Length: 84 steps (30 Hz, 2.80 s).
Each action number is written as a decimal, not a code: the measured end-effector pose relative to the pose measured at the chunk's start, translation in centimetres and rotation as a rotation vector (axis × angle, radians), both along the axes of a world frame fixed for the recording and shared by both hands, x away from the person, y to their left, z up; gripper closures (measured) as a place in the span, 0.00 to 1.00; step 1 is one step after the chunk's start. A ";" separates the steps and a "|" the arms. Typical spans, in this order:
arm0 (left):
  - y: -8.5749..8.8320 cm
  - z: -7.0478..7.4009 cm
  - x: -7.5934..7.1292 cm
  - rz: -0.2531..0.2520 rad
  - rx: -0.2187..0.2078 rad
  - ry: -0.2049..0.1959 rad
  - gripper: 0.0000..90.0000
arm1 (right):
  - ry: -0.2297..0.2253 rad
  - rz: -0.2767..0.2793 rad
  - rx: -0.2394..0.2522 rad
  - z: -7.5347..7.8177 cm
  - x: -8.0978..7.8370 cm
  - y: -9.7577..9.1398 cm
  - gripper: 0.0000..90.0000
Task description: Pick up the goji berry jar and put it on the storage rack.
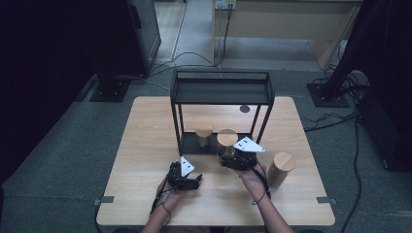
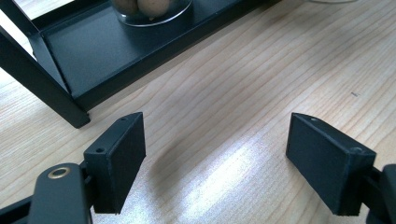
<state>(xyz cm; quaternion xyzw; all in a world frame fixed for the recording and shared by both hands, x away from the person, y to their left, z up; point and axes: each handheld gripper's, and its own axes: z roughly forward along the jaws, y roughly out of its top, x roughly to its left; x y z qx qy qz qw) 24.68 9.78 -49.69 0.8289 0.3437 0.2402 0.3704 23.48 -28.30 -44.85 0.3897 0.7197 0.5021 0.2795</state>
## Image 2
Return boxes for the black metal shelf rack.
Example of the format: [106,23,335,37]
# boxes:
[0,0,283,130]

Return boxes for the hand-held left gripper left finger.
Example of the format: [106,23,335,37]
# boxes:
[83,111,148,216]

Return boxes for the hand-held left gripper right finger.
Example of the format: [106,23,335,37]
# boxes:
[285,111,377,217]

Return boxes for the small glass jar wooden lid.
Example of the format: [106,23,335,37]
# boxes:
[110,0,193,28]

